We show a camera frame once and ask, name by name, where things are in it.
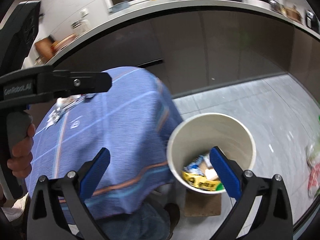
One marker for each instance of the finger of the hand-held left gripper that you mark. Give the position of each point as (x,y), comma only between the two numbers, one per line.
(82,82)

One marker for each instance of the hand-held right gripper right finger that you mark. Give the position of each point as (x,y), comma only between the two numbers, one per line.
(225,172)

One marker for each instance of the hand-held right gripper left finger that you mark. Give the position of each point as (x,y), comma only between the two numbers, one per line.
(96,172)

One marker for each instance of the yellow snack packet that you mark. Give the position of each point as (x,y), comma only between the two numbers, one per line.
(197,181)

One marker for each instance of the blue and white packet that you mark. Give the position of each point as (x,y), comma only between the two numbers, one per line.
(196,165)

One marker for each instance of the white paper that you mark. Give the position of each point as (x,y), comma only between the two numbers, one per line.
(58,112)

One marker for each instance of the white trash bin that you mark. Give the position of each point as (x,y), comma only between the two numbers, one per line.
(212,130)

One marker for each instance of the person's left hand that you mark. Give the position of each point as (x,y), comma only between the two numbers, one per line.
(22,155)

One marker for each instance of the glass jar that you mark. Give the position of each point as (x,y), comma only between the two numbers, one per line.
(40,60)

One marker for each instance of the brown cardboard sheet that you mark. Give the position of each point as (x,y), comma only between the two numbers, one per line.
(202,205)

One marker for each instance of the pink plastic basket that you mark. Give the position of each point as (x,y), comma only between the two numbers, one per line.
(63,42)

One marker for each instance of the blue checked tablecloth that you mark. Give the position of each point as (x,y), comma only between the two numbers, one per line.
(112,130)

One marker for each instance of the wooden cutting board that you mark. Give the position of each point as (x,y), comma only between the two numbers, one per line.
(44,48)

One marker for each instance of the glass electric kettle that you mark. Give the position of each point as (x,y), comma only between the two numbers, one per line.
(80,25)

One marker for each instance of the person's leg in jeans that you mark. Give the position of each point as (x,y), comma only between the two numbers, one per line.
(137,225)

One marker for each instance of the blue basin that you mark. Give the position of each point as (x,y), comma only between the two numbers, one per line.
(119,7)

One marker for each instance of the plastic bag with red print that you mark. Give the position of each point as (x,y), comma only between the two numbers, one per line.
(315,175)

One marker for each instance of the grey kitchen cabinet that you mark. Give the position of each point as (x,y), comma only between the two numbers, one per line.
(212,47)

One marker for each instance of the wooden steamer pot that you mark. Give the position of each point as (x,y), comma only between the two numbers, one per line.
(292,13)

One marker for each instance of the steel kettle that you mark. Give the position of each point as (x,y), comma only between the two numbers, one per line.
(275,5)

